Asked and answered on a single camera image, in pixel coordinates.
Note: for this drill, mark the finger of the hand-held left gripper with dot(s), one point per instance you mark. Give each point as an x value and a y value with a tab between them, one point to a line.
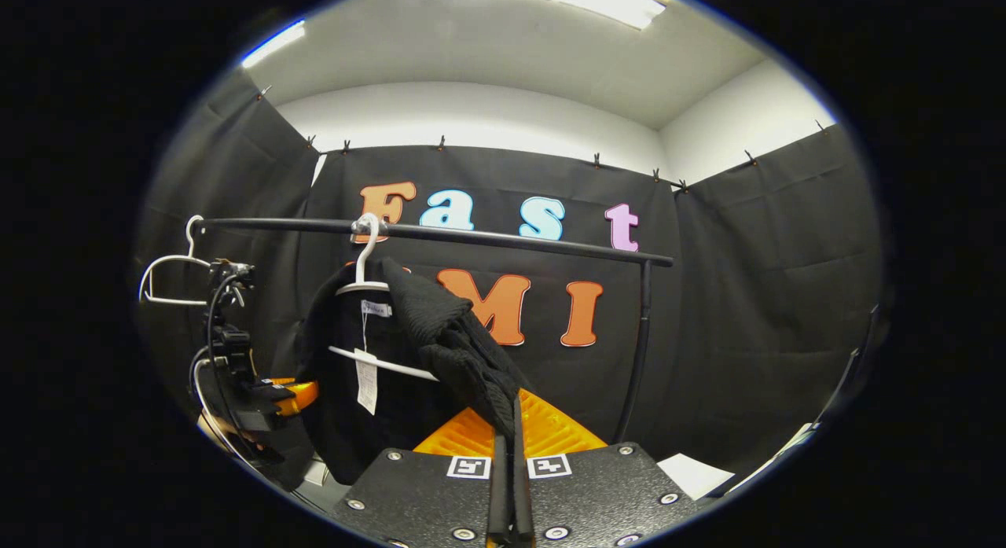
299	397

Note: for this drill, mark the small ceiling light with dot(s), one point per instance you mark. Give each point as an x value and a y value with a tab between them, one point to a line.
273	43

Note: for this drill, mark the white plastic clothes hanger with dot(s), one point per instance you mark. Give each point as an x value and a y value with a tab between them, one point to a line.
182	256
366	261

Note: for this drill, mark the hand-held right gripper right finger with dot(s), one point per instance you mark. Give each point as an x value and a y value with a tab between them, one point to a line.
522	493

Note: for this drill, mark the row of small black clips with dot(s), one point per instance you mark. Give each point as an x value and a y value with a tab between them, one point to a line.
596	162

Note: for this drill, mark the black backdrop cloth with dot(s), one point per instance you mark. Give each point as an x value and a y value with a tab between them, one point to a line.
747	296

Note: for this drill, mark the white paper sheet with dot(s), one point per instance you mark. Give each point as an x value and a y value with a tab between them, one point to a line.
692	476

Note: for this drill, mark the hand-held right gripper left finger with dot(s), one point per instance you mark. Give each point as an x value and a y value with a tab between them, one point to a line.
500	493

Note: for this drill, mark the black clothes rail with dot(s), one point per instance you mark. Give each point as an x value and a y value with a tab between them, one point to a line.
487	237

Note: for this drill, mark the black knit garment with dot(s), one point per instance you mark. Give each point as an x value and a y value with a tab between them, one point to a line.
409	406

